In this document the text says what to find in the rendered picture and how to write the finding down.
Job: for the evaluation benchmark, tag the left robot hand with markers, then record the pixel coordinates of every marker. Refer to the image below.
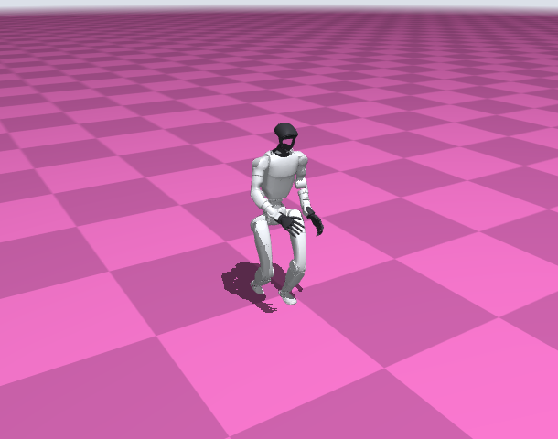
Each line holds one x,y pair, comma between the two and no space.
316,220

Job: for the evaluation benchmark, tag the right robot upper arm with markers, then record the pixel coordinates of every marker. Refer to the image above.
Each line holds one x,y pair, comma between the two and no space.
258,166

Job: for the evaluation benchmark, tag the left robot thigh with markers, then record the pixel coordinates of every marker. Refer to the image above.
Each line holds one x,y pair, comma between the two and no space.
298,264

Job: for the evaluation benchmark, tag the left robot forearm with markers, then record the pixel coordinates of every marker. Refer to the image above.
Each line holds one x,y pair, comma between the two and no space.
304,199

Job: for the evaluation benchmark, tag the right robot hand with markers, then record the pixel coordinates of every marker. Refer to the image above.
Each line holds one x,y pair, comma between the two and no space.
288,222

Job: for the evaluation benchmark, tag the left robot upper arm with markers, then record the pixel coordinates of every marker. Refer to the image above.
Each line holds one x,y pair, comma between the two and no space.
300,181

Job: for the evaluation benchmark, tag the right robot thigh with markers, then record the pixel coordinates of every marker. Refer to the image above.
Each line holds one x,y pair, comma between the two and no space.
263,245

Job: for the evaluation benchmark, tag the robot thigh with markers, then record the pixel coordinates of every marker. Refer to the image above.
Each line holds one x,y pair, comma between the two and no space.
263,245
298,264

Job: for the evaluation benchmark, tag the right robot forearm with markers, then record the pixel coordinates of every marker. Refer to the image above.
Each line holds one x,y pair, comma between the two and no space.
265,205

